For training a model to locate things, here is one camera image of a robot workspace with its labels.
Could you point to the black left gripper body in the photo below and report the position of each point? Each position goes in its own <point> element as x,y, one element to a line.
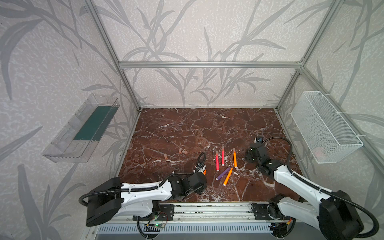
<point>201,178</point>

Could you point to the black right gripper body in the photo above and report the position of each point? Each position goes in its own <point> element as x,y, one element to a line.
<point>253,153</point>

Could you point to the thick pink marker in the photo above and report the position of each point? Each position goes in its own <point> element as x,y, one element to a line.
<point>217,161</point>

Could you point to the thin pink pen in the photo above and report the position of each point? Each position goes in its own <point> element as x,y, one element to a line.
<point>223,156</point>

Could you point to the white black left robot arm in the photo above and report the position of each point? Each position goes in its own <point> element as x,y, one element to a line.
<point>116,198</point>

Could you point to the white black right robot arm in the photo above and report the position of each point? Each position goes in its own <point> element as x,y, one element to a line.
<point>334,214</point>

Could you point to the purple marker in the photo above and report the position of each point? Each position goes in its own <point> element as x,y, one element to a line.
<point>225,172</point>

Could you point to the horizontal aluminium crossbar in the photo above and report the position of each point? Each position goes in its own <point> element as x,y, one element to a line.
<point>238,65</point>

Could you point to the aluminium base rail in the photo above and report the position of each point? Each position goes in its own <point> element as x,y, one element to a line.
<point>231,211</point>

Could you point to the white wire mesh basket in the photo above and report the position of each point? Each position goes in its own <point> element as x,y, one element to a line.
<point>326,132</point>

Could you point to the clear plastic wall tray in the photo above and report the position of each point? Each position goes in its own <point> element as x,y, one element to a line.
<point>78,139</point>

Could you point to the aluminium frame post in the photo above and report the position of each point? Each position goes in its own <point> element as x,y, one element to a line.
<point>99,25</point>

